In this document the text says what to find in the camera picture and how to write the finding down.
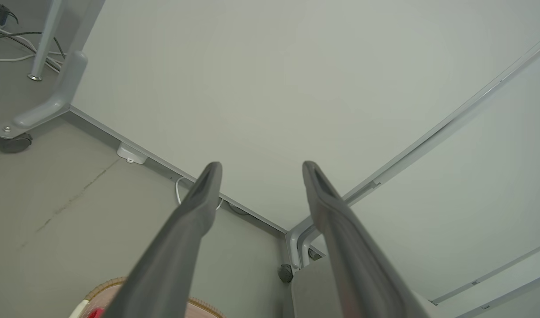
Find small white box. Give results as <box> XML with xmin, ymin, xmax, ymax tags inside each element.
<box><xmin>117</xmin><ymin>142</ymin><xmax>148</xmax><ymax>165</ymax></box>

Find black floor cable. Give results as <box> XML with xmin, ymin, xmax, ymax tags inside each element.
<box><xmin>0</xmin><ymin>30</ymin><xmax>66</xmax><ymax>60</ymax></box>

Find white table leg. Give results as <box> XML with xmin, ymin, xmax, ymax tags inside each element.
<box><xmin>28</xmin><ymin>0</ymin><xmax>65</xmax><ymax>82</ymax></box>

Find white laundry basket brown rim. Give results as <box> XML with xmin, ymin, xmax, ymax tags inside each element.
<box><xmin>69</xmin><ymin>277</ymin><xmax>226</xmax><ymax>318</ymax></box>

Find large white partition panel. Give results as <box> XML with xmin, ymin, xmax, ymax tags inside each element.
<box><xmin>69</xmin><ymin>0</ymin><xmax>540</xmax><ymax>235</ymax></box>

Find white partition panel with rails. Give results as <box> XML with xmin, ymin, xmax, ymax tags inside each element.
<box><xmin>296</xmin><ymin>42</ymin><xmax>540</xmax><ymax>318</ymax></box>

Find grey partition foot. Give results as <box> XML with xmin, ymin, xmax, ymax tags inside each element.
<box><xmin>0</xmin><ymin>50</ymin><xmax>89</xmax><ymax>140</ymax></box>

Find grey partition corner legs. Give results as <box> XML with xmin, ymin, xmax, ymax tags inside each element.
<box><xmin>286</xmin><ymin>219</ymin><xmax>325</xmax><ymax>271</ymax></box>

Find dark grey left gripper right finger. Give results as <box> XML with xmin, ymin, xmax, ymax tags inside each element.
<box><xmin>302</xmin><ymin>161</ymin><xmax>429</xmax><ymax>318</ymax></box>

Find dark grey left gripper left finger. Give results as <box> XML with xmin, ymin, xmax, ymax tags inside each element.
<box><xmin>103</xmin><ymin>162</ymin><xmax>223</xmax><ymax>318</ymax></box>

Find white floor cable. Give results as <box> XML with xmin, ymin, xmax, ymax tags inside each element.
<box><xmin>0</xmin><ymin>21</ymin><xmax>64</xmax><ymax>72</ymax></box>

